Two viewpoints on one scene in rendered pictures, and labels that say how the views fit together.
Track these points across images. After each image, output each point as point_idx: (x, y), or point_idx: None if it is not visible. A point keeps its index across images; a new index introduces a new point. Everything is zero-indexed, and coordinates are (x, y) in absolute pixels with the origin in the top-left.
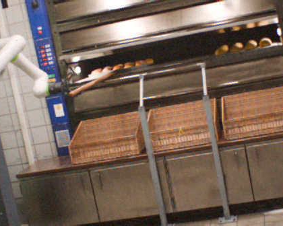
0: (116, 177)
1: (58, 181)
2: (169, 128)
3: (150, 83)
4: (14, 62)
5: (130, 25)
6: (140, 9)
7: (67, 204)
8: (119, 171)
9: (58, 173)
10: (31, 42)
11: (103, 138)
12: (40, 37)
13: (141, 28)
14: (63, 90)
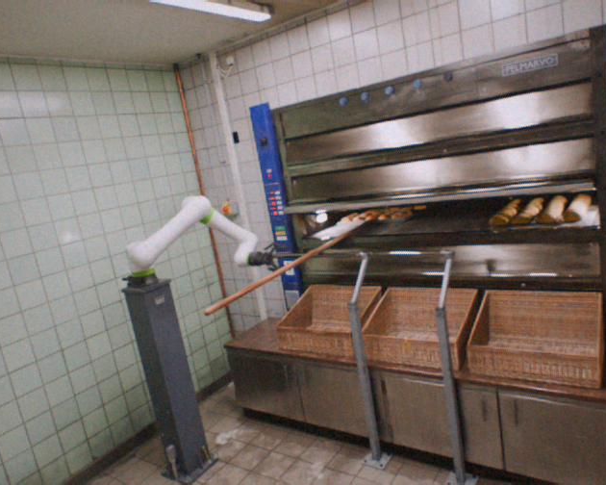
0: (323, 379)
1: (264, 364)
2: (410, 317)
3: None
4: (207, 225)
5: (371, 175)
6: (384, 155)
7: (272, 392)
8: (327, 372)
9: (264, 354)
10: (262, 185)
11: (332, 311)
12: (270, 181)
13: (384, 182)
14: (265, 263)
